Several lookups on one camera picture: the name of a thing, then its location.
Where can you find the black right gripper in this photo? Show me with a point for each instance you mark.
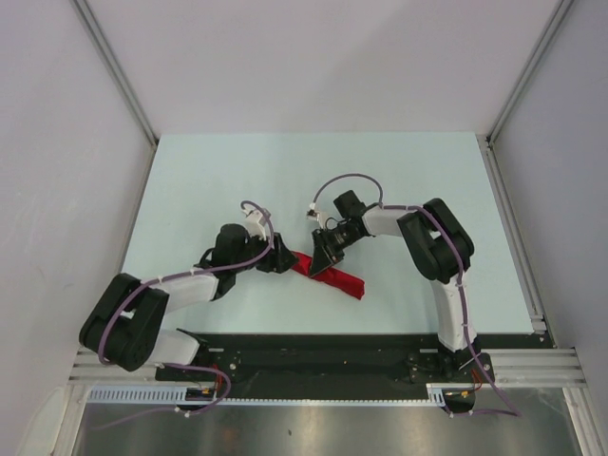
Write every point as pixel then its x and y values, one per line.
pixel 325 254

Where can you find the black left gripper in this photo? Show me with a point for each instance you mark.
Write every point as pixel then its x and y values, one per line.
pixel 278 259

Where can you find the red cloth napkin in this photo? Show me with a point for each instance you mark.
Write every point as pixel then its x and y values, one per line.
pixel 348 284

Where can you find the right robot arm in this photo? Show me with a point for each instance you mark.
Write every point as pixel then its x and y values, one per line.
pixel 439 246

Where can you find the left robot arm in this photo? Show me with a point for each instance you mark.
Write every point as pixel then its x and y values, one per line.
pixel 125 326

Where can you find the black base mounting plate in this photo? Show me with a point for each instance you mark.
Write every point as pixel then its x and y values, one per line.
pixel 322 367

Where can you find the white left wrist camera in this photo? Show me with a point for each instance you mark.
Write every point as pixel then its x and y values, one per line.
pixel 255 222

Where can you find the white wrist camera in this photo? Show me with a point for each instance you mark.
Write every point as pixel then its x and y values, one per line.
pixel 255 222
pixel 319 216

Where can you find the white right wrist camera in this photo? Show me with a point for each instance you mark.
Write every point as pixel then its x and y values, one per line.
pixel 319 216

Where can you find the right aluminium frame post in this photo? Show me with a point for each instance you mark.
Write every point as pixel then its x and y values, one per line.
pixel 548 35

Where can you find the aluminium frame post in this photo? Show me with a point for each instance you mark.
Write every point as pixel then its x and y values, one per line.
pixel 96 34
pixel 548 35

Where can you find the left aluminium frame post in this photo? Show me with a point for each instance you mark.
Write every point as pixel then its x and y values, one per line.
pixel 96 34

